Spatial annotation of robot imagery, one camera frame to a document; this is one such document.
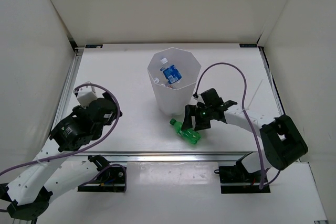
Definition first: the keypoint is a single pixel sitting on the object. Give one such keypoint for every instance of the left aluminium side rail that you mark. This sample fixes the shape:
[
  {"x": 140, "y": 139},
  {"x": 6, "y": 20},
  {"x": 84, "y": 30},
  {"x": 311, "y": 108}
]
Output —
[{"x": 69, "y": 83}]

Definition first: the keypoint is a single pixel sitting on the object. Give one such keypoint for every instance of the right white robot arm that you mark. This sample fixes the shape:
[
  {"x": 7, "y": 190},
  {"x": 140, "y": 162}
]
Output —
[{"x": 279, "y": 141}]

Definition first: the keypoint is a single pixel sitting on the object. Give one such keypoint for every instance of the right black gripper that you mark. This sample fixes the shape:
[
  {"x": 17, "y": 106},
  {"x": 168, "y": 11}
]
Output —
[{"x": 190, "y": 110}]

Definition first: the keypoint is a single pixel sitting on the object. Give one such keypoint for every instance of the white octagonal plastic bin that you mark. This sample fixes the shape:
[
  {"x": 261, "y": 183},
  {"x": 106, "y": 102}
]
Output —
[{"x": 173, "y": 101}]

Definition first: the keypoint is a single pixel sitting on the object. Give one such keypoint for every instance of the clear unlabeled plastic bottle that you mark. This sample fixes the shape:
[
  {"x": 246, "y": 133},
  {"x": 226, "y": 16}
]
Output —
[{"x": 158, "y": 81}]

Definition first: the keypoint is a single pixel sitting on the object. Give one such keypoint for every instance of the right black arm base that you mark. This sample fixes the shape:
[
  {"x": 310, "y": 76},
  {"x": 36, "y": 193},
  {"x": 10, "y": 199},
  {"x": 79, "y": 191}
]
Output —
[{"x": 235, "y": 182}]

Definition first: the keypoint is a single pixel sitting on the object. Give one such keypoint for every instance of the aluminium front rail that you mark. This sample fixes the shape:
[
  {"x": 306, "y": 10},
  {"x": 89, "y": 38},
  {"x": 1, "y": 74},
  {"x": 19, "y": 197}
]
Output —
[{"x": 161, "y": 156}]

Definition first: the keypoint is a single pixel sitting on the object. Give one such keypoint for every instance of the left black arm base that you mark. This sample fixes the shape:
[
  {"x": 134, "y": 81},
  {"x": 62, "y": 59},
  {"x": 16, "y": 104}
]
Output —
[{"x": 111, "y": 177}]

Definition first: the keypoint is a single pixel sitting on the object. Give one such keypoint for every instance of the green plastic soda bottle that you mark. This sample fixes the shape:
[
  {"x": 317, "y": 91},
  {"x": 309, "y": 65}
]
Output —
[{"x": 188, "y": 135}]

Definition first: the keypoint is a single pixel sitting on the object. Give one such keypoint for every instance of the blue label plastic bottle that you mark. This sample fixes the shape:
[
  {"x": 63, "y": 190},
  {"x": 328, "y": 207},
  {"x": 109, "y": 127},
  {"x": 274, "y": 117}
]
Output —
[{"x": 171, "y": 73}]

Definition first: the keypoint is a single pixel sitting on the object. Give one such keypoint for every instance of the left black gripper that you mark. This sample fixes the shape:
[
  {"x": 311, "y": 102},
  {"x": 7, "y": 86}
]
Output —
[{"x": 113, "y": 116}]

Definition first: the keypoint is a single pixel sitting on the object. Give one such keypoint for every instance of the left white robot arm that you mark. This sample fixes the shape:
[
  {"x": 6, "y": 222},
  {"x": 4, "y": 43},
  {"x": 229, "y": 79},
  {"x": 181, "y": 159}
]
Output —
[{"x": 43, "y": 179}]

